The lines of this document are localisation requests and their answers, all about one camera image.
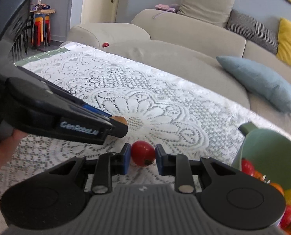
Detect orange mandarin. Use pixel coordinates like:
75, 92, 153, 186
253, 170, 265, 181
269, 182, 284, 196

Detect small red ball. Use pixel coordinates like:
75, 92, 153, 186
102, 42, 109, 48

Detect cream door with handle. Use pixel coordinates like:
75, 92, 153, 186
81, 0, 119, 24

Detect operator hand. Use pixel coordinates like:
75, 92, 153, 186
0, 129, 28, 169

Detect stacked colourful stools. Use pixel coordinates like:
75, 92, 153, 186
30, 0, 56, 49

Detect brown kiwi fruit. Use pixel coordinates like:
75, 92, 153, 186
111, 116, 127, 125

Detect light blue pillow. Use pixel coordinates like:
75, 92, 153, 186
216, 56, 291, 114

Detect pink item on sofa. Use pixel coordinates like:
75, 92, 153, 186
155, 4, 180, 13

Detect red tomato front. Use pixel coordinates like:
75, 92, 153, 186
131, 141, 156, 167

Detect white lace tablecloth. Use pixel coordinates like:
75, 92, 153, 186
0, 45, 276, 233

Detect yellow pillow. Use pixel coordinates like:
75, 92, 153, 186
276, 18, 291, 66

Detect green plastic colander bowl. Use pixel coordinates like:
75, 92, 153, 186
231, 123, 291, 190

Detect beige sofa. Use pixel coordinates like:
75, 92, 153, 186
67, 9, 291, 135

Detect beige back cushion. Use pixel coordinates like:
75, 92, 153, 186
178, 0, 235, 28

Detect grey back cushion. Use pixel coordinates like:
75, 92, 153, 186
226, 10, 278, 55

